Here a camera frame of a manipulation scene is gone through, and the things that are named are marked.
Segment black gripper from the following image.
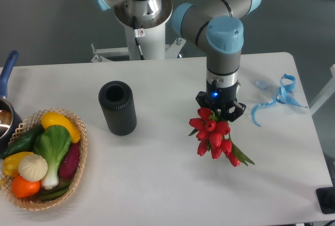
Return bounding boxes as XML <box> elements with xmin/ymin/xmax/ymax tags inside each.
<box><xmin>196</xmin><ymin>82</ymin><xmax>247</xmax><ymax>121</ymax></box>

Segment red tulip bouquet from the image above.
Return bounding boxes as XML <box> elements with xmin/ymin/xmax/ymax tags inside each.
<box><xmin>189</xmin><ymin>107</ymin><xmax>254</xmax><ymax>167</ymax></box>

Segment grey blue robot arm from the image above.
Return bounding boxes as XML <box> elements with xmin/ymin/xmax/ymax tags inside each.
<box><xmin>94</xmin><ymin>0</ymin><xmax>261</xmax><ymax>122</ymax></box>

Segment blue ribbon strip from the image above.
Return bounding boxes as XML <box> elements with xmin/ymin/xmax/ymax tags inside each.
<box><xmin>251</xmin><ymin>73</ymin><xmax>307</xmax><ymax>127</ymax></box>

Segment black ribbed vase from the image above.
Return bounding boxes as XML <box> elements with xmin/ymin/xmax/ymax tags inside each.
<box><xmin>98</xmin><ymin>81</ymin><xmax>137</xmax><ymax>136</ymax></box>

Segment black device at edge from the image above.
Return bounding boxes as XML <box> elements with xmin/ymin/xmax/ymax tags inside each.
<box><xmin>316</xmin><ymin>187</ymin><xmax>334</xmax><ymax>214</ymax></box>

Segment purple sweet potato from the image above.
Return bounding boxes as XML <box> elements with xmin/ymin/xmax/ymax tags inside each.
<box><xmin>59</xmin><ymin>143</ymin><xmax>80</xmax><ymax>179</ymax></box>

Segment green bok choy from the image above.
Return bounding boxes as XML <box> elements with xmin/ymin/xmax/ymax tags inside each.
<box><xmin>33</xmin><ymin>125</ymin><xmax>71</xmax><ymax>190</ymax></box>

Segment woven bamboo basket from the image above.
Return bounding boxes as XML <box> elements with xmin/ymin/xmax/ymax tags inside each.
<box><xmin>1</xmin><ymin>108</ymin><xmax>88</xmax><ymax>211</ymax></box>

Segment dark green vegetable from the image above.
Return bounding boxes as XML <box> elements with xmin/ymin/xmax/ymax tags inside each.
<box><xmin>37</xmin><ymin>182</ymin><xmax>71</xmax><ymax>202</ymax></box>

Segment white steamed bun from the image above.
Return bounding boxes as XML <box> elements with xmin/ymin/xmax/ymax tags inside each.
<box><xmin>18</xmin><ymin>154</ymin><xmax>48</xmax><ymax>182</ymax></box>

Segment green cucumber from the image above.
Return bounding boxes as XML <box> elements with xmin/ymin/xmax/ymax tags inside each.
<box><xmin>1</xmin><ymin>124</ymin><xmax>44</xmax><ymax>160</ymax></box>

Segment orange fruit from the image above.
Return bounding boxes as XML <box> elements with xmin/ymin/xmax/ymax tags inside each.
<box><xmin>11</xmin><ymin>175</ymin><xmax>41</xmax><ymax>198</ymax></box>

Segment yellow bell pepper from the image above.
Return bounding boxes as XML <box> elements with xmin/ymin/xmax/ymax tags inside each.
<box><xmin>2</xmin><ymin>152</ymin><xmax>33</xmax><ymax>178</ymax></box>

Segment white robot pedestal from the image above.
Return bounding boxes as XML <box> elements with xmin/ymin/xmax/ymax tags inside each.
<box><xmin>91</xmin><ymin>0</ymin><xmax>186</xmax><ymax>62</ymax></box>

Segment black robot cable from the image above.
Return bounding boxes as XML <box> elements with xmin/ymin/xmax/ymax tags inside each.
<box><xmin>131</xmin><ymin>16</ymin><xmax>146</xmax><ymax>61</ymax></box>

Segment white frame at right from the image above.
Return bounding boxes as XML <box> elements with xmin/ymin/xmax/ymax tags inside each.
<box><xmin>309</xmin><ymin>64</ymin><xmax>334</xmax><ymax>116</ymax></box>

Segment blue handled saucepan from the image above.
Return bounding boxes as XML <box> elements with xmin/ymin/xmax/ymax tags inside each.
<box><xmin>1</xmin><ymin>50</ymin><xmax>22</xmax><ymax>153</ymax></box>

